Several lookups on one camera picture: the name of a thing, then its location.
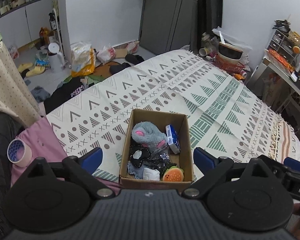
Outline yellow white plastic bag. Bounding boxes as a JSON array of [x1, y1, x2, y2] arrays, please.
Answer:
[[70, 42, 96, 77]]

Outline black white dotted pouch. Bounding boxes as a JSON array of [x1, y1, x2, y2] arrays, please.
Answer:
[[129, 144, 151, 168]]

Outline hamburger plush toy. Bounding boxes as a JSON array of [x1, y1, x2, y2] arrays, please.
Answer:
[[162, 166, 184, 182]]

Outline red wire basket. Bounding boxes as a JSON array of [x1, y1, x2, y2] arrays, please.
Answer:
[[214, 55, 245, 74]]

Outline brown bottle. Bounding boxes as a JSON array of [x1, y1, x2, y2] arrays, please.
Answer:
[[39, 27, 51, 46]]

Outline tape roll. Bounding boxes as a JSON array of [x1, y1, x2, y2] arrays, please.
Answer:
[[7, 139, 32, 167]]

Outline yellow slippers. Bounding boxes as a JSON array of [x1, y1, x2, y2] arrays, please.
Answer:
[[18, 63, 45, 78]]

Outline white bowl appliance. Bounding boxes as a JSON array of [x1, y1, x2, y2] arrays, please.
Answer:
[[218, 42, 243, 64]]

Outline white side table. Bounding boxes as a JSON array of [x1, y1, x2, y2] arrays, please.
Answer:
[[246, 56, 300, 113]]

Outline patterned white green blanket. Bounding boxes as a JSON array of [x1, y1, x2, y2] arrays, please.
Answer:
[[47, 50, 300, 182]]

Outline white electric kettle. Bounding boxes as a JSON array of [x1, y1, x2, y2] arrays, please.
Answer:
[[48, 42, 65, 73]]

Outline white soft packet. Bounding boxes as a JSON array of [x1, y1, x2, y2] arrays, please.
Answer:
[[142, 167, 160, 181]]

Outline small drawer organizer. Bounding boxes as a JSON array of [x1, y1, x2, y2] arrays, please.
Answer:
[[266, 29, 295, 63]]

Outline blue denim pouch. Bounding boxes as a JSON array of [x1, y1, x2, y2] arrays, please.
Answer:
[[127, 161, 145, 179]]

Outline brown cardboard box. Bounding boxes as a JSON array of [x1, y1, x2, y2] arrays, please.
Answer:
[[119, 109, 194, 192]]

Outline grey pink plush slipper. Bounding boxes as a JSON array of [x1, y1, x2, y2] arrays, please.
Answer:
[[131, 121, 168, 153]]

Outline dotted beige cloth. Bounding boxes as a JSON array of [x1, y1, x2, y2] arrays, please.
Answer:
[[0, 41, 40, 127]]

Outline pink bed sheet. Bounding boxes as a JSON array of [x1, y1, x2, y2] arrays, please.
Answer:
[[18, 114, 127, 193]]

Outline red white plastic bag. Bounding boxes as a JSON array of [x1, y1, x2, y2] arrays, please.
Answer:
[[96, 46, 116, 65]]

